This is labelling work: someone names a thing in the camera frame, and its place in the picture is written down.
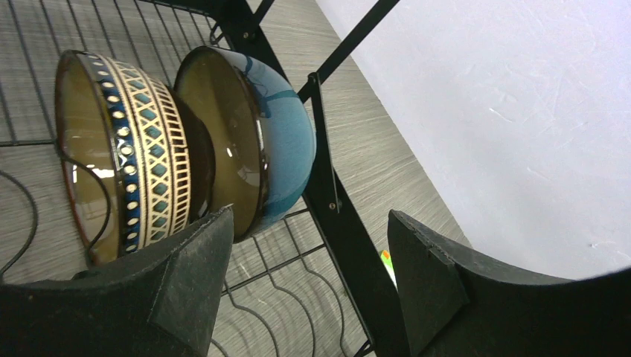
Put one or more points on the black patterned rim bowl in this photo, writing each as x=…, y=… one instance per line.
x=138, y=164

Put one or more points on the dark blue glazed bowl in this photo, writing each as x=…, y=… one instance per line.
x=264, y=141

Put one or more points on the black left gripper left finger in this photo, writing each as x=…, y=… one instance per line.
x=160, y=301

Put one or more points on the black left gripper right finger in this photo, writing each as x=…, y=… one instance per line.
x=459, y=302

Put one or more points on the black wire dish rack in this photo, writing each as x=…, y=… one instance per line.
x=331, y=209

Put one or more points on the green owl puzzle piece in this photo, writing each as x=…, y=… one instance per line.
x=387, y=262

